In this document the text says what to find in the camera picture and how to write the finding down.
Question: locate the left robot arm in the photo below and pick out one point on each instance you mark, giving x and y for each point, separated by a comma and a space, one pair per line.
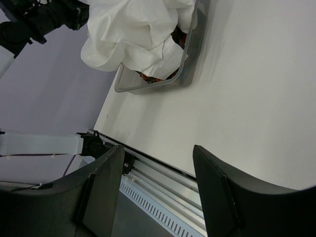
49, 90

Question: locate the grey translucent plastic bin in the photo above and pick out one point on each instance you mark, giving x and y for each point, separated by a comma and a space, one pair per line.
129, 81

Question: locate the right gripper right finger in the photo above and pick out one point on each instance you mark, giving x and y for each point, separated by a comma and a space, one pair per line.
237, 204

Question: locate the white slotted cable duct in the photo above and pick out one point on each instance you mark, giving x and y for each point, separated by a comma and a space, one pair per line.
164, 216

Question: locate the white shirt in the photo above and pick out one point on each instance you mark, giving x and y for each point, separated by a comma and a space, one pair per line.
122, 31

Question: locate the red plaid shirt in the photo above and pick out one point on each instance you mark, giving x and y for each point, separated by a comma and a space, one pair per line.
164, 60

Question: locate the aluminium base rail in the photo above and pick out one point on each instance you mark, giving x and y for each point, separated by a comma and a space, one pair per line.
173, 189

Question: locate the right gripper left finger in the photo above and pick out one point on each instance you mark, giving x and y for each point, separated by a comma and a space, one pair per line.
80, 204

